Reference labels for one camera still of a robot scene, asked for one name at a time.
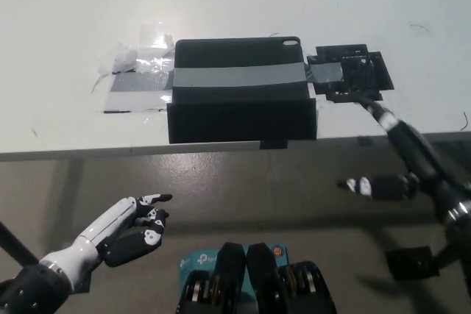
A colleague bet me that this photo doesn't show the small black tape tab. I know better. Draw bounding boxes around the small black tape tab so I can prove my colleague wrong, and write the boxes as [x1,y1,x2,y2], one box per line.
[258,139,289,151]

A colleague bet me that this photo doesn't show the grey tape strip on cover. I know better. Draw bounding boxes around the grey tape strip on cover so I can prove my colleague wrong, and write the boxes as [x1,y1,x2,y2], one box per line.
[171,63,309,90]

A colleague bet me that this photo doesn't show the crumpled clear tape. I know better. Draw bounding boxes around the crumpled clear tape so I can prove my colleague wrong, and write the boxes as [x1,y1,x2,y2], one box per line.
[90,22,177,94]

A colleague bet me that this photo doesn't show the shiny grey tape piece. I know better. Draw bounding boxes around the shiny grey tape piece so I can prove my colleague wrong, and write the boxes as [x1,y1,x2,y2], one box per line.
[307,63,346,86]

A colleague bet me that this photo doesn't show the teal tp-link box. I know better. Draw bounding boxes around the teal tp-link box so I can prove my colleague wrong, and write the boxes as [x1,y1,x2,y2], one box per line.
[178,242,292,302]

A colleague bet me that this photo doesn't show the black tape square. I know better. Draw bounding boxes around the black tape square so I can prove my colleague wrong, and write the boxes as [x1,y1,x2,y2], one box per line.
[383,245,442,281]

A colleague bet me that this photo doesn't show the grey duct tape patch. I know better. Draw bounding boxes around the grey duct tape patch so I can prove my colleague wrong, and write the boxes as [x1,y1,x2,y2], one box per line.
[109,71,174,93]

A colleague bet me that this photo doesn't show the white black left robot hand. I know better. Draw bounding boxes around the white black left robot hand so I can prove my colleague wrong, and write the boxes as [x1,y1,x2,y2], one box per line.
[38,192,174,293]

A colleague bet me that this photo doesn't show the black robot body blocks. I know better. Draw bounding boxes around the black robot body blocks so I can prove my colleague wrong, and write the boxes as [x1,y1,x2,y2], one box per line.
[174,241,339,314]

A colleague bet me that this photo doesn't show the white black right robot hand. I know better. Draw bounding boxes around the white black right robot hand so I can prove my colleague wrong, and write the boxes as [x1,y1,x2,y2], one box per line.
[337,93,471,227]

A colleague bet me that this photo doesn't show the black tablet cover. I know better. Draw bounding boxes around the black tablet cover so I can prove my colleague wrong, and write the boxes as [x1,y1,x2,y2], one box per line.
[166,36,318,145]

